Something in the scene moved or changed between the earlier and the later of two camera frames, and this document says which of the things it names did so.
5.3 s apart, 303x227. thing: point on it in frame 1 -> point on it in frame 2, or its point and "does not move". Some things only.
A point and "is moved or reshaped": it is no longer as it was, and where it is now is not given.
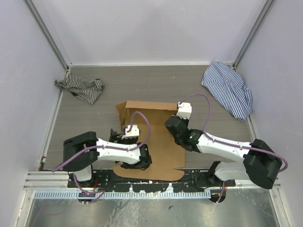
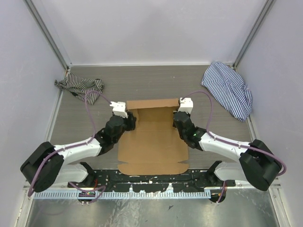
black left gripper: [116, 136] -> [131, 120]
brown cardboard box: [165, 154] is moved or reshaped
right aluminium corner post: [254, 29] does not move
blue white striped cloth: [229, 86] does not move
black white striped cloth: [88, 91] does not move
